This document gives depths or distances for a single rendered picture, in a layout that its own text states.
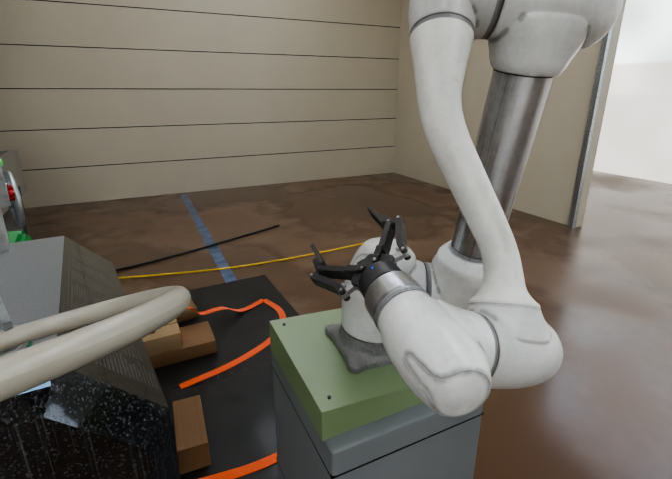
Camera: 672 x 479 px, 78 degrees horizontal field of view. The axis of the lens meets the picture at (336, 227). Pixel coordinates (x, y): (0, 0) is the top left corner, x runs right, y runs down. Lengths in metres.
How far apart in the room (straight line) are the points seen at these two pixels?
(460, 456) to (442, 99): 0.85
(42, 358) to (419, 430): 0.79
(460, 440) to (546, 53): 0.84
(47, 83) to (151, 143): 1.36
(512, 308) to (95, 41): 6.26
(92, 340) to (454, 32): 0.60
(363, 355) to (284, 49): 6.22
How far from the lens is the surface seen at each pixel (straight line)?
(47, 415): 1.27
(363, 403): 0.93
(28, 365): 0.39
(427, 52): 0.68
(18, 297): 1.72
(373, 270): 0.65
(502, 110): 0.81
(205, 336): 2.63
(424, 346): 0.52
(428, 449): 1.08
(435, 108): 0.64
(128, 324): 0.42
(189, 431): 1.99
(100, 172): 6.62
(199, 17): 6.67
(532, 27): 0.77
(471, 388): 0.52
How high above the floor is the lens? 1.47
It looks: 18 degrees down
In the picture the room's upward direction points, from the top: straight up
